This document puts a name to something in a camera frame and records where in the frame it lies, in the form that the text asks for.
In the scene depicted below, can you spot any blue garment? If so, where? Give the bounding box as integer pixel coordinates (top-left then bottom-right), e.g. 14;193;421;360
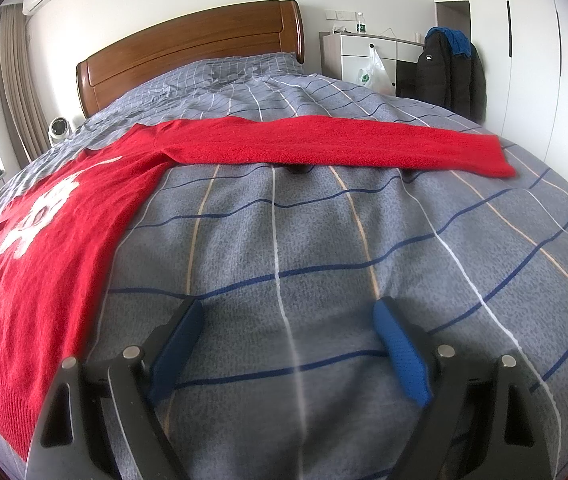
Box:
436;25;472;58

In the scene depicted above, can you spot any beige curtain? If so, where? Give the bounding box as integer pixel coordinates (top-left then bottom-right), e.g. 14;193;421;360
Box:
0;7;47;163

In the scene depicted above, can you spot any white plastic bag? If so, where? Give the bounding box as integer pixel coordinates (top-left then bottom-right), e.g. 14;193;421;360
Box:
357;45;393;95

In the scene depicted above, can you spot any brown wooden headboard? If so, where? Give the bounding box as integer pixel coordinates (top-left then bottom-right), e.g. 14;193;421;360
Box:
76;0;306;118

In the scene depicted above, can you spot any red knit sweater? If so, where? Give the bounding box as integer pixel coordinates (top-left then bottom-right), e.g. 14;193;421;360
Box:
0;116;517;461

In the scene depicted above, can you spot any white round fan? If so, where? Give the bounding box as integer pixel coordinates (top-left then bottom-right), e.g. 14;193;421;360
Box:
48;116;74;146

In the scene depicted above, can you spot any black jacket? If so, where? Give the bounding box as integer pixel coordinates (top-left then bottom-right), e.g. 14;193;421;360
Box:
416;27;487;121

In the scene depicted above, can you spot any white wardrobe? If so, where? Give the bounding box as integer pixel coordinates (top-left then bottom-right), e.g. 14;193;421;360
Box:
428;0;568;206

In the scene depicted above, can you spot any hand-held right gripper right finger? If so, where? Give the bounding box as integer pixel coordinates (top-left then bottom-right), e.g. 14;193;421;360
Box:
373;296;549;480

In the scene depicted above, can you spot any white bedside cabinet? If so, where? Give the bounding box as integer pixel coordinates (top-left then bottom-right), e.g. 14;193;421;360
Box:
320;30;425;98

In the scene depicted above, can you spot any bed with grey plaid duvet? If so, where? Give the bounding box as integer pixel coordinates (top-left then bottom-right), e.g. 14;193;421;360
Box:
0;52;568;480

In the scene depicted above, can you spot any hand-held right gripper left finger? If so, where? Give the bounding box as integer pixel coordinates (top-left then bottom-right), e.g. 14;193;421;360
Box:
26;299;205;480

